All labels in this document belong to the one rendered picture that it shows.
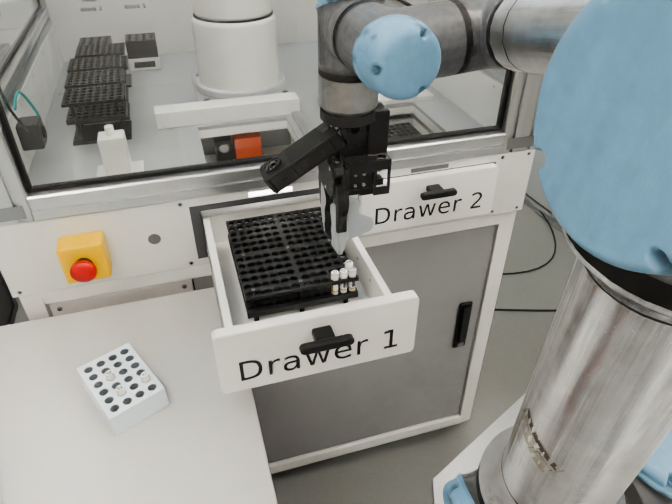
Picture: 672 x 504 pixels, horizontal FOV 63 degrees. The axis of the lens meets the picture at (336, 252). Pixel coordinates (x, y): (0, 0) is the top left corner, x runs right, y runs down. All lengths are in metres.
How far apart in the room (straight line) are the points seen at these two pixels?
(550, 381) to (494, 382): 1.59
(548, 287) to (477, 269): 1.10
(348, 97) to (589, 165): 0.46
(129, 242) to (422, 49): 0.66
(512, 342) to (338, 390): 0.87
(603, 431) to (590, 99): 0.20
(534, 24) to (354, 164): 0.29
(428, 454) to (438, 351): 0.39
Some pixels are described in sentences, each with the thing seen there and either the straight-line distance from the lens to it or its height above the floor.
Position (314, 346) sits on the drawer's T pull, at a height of 0.91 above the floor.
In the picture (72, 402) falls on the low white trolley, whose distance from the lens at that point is 0.95.
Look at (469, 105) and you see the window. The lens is 1.10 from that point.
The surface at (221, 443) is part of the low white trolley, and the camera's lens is 0.83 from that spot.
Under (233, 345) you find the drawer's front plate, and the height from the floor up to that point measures 0.91.
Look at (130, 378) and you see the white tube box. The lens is 0.90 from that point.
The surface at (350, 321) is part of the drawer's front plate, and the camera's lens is 0.76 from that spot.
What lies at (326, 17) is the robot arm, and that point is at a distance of 0.66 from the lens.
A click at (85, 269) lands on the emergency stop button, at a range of 0.98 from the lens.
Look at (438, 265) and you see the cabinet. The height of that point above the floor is 0.68.
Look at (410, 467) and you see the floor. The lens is 1.71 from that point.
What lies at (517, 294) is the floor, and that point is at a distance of 2.33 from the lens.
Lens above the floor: 1.43
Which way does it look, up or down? 36 degrees down
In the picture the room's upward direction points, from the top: straight up
